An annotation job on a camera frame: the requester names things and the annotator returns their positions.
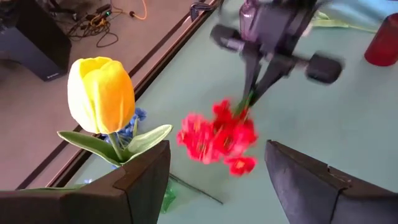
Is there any black table frame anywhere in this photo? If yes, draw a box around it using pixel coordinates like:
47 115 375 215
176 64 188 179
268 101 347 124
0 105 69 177
15 0 224 191

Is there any red glass vase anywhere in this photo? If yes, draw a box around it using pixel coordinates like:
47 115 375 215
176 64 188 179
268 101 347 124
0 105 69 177
363 12 398 67

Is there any black equipment box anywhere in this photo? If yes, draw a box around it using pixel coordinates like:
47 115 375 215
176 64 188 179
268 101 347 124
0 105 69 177
0 0 72 82

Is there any purple glass vase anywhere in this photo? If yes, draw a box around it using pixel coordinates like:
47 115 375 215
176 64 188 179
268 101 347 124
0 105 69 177
238 0 265 41

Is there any black power strip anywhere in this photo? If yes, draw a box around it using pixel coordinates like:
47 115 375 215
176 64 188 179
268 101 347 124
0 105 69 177
86 3 113 20

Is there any yellow floor cable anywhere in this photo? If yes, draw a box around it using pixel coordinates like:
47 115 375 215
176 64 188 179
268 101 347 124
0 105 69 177
129 0 147 21

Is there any green glass vase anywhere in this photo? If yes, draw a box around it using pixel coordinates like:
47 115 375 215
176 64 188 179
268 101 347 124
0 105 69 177
160 179 178 214

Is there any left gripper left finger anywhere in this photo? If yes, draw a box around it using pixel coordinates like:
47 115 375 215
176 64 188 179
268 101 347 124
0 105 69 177
0 140 171 224

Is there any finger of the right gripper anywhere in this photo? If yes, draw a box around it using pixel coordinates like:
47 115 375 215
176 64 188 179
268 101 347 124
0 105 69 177
250 60 295 106
243 52 262 100

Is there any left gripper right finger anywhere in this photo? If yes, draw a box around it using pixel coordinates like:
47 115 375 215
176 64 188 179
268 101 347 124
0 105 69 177
266 139 398 224

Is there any red artificial flower bunch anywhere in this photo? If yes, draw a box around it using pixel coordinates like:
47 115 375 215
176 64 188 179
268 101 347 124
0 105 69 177
176 90 259 177

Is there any black floor cable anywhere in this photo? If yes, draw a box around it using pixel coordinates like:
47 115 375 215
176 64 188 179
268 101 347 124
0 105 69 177
67 17 119 49

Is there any yellow artificial tulip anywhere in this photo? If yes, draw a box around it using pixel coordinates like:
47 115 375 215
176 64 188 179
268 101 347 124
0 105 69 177
310 11 379 34
57 56 174 167

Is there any green table mat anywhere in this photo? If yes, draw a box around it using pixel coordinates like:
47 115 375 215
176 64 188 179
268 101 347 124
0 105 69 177
65 0 398 224

